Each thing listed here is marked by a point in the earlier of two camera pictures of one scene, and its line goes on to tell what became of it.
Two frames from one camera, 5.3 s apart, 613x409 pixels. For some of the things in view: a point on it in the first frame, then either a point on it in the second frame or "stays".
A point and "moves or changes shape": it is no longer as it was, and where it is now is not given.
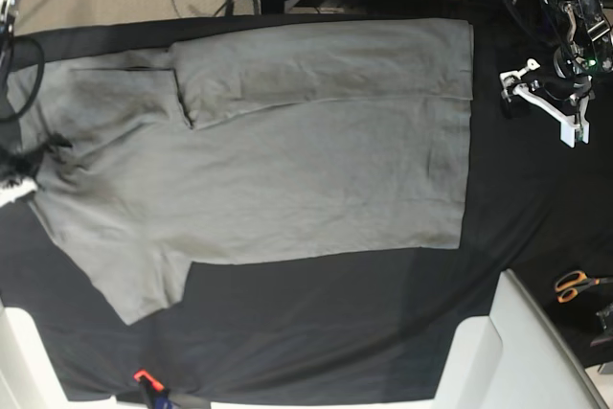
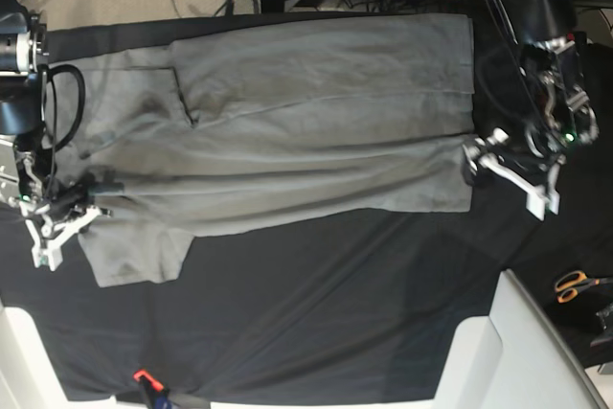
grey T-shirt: [247, 138] moves or changes shape
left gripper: [16, 165] -> [56, 199]
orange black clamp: [151, 388] stays
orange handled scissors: [571, 283] stays
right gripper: [588, 50] -> [553, 72]
